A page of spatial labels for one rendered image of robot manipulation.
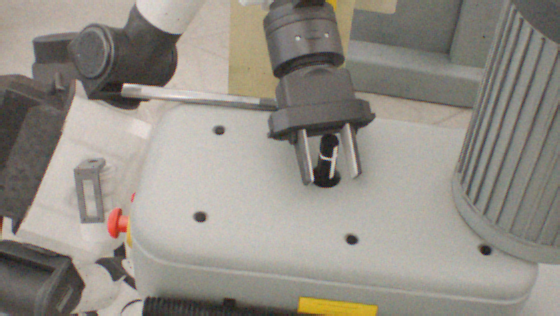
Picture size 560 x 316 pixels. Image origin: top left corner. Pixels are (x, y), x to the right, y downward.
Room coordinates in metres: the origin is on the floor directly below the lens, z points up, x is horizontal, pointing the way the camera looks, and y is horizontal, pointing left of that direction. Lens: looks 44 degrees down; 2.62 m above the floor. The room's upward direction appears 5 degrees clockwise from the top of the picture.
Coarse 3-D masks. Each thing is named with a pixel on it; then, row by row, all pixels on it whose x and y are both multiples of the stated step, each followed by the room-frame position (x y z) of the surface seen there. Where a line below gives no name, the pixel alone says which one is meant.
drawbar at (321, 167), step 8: (328, 136) 0.72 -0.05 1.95; (336, 136) 0.72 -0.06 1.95; (320, 144) 0.72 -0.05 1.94; (328, 144) 0.71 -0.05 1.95; (336, 144) 0.71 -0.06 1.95; (328, 152) 0.71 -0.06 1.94; (336, 152) 0.71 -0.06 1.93; (320, 160) 0.71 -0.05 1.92; (328, 160) 0.71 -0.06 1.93; (320, 168) 0.71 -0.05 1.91; (328, 168) 0.71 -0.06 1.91; (320, 176) 0.71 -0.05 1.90; (328, 176) 0.71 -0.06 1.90; (320, 184) 0.71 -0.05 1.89; (328, 184) 0.71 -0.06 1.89
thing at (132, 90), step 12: (132, 84) 0.84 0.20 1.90; (132, 96) 0.83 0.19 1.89; (144, 96) 0.83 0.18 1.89; (156, 96) 0.83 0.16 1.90; (168, 96) 0.83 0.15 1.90; (180, 96) 0.83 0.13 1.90; (192, 96) 0.83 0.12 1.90; (204, 96) 0.83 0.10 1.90; (216, 96) 0.83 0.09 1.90; (228, 96) 0.84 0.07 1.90; (240, 96) 0.84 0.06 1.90; (252, 96) 0.84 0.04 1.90; (240, 108) 0.82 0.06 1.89; (252, 108) 0.82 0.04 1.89; (264, 108) 0.82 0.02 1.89; (276, 108) 0.82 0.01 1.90
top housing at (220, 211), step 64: (192, 128) 0.78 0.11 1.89; (256, 128) 0.79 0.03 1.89; (384, 128) 0.81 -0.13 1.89; (448, 128) 0.82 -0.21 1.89; (192, 192) 0.67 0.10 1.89; (256, 192) 0.68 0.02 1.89; (320, 192) 0.69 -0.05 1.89; (384, 192) 0.70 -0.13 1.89; (448, 192) 0.71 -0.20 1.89; (192, 256) 0.59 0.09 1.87; (256, 256) 0.59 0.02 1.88; (320, 256) 0.60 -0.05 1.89; (384, 256) 0.60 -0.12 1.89; (448, 256) 0.61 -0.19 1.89; (512, 256) 0.62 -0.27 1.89
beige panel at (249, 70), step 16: (336, 0) 2.43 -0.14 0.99; (352, 0) 2.43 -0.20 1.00; (240, 16) 2.45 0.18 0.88; (256, 16) 2.44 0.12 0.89; (336, 16) 2.43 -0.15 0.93; (240, 32) 2.45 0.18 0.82; (256, 32) 2.44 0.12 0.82; (240, 48) 2.45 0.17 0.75; (256, 48) 2.44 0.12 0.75; (240, 64) 2.45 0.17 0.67; (256, 64) 2.44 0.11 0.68; (240, 80) 2.44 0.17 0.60; (256, 80) 2.44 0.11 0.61; (272, 80) 2.44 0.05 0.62; (272, 96) 2.44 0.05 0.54
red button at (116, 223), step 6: (114, 210) 0.73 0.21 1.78; (120, 210) 0.74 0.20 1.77; (114, 216) 0.72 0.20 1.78; (120, 216) 0.73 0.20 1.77; (126, 216) 0.73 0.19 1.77; (108, 222) 0.72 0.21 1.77; (114, 222) 0.71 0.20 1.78; (120, 222) 0.72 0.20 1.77; (126, 222) 0.72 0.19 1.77; (108, 228) 0.71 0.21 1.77; (114, 228) 0.71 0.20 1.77; (120, 228) 0.71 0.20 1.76; (126, 228) 0.71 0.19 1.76; (114, 234) 0.71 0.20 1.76
